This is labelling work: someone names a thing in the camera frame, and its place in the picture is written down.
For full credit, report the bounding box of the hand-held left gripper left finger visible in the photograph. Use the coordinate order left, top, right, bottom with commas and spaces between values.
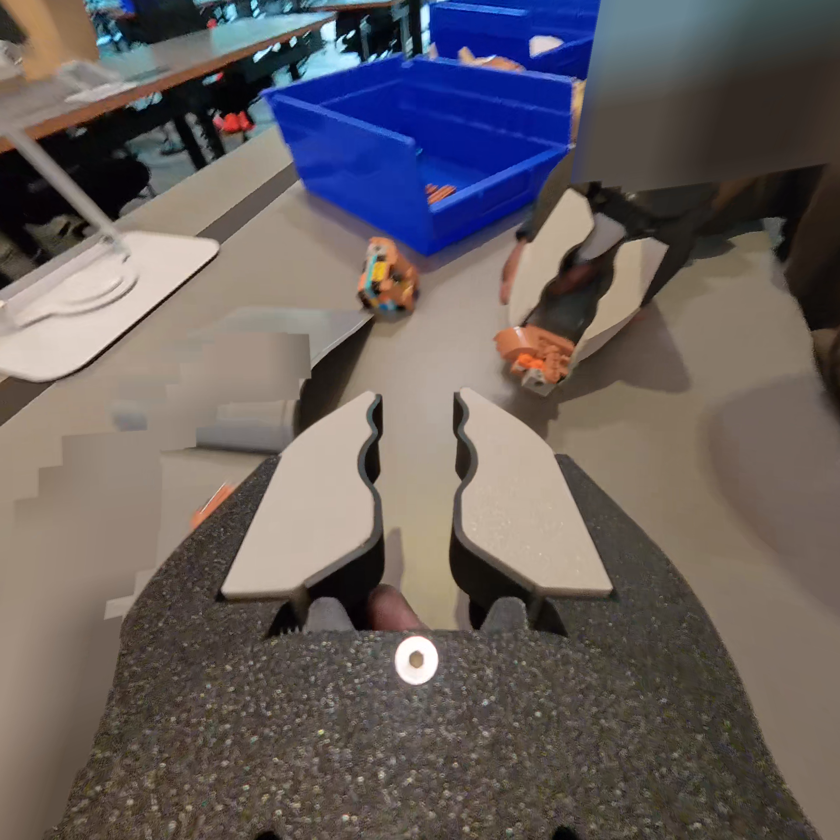
220, 391, 387, 608

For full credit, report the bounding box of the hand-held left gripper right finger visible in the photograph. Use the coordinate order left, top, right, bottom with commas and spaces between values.
449, 387, 614, 608

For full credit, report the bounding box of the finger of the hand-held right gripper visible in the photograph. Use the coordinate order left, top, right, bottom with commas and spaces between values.
508, 187, 597, 328
567, 236, 672, 370

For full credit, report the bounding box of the brown toy brick assembly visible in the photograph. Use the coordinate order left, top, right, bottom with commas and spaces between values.
494, 323, 573, 397

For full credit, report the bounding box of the blue plastic bin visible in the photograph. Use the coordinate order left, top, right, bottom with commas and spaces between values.
262, 54, 580, 258
430, 0, 601, 83

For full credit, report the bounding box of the person's right hand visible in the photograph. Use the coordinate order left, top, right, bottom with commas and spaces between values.
500, 223, 529, 306

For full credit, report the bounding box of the brown toy brick vehicle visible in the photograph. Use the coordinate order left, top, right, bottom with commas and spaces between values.
356, 236, 421, 322

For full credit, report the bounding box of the person's brown jacket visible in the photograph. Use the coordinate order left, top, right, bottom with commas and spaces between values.
781, 164, 840, 408

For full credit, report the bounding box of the heap of brown toy parts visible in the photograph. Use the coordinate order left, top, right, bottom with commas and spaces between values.
457, 45, 527, 73

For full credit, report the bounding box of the white stand with flat base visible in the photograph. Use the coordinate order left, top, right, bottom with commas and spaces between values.
0, 118, 221, 383

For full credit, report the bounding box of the long brown-edged table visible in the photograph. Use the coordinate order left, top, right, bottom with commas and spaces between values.
0, 12, 337, 155

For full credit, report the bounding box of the plywood chair back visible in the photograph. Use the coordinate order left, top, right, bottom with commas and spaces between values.
16, 0, 99, 83

